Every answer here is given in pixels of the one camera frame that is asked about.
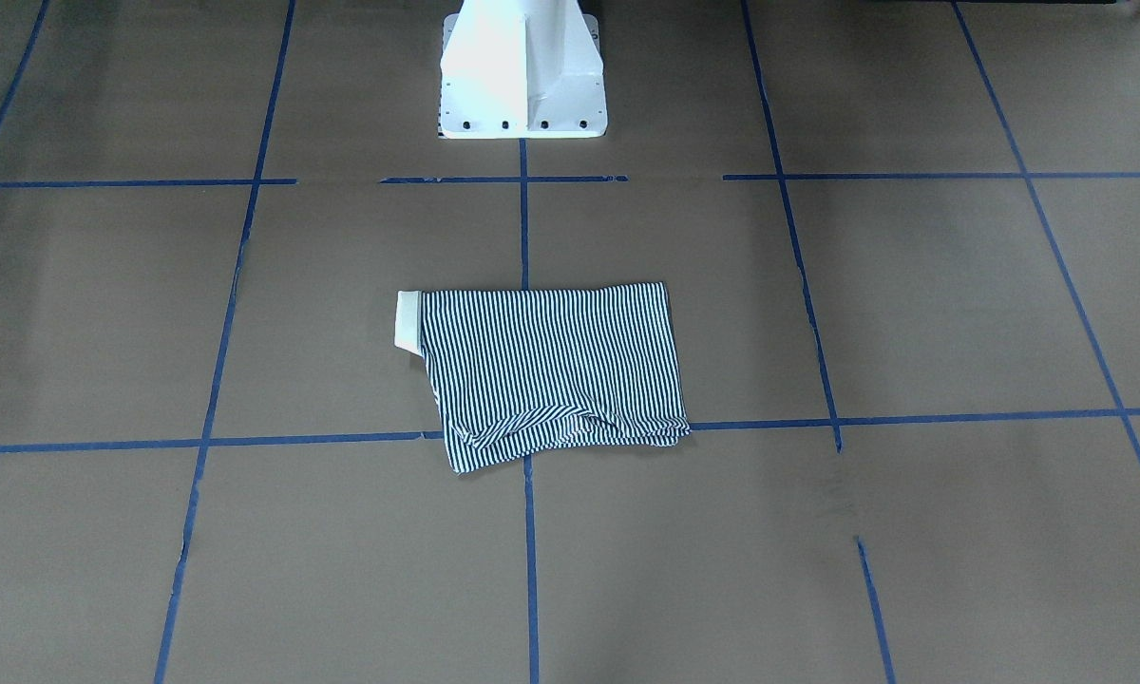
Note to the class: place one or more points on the navy white striped polo shirt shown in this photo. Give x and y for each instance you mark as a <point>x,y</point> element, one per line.
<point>516,373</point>

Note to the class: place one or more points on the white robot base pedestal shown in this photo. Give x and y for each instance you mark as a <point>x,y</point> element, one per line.
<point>522,70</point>

